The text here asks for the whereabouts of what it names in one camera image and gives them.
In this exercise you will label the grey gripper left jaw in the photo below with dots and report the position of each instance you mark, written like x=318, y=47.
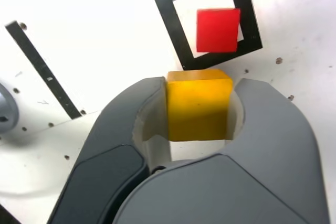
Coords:
x=105, y=155

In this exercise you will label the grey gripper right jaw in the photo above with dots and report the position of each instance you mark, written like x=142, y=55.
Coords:
x=249, y=182

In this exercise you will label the red cube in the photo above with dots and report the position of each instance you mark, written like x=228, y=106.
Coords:
x=218, y=30

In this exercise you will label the black tape strip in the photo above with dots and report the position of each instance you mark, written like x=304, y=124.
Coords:
x=42, y=69

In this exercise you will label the yellow cube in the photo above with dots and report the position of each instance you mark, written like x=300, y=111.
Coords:
x=197, y=108

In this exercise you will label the black tape square outline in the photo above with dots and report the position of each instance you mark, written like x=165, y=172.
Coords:
x=165, y=9

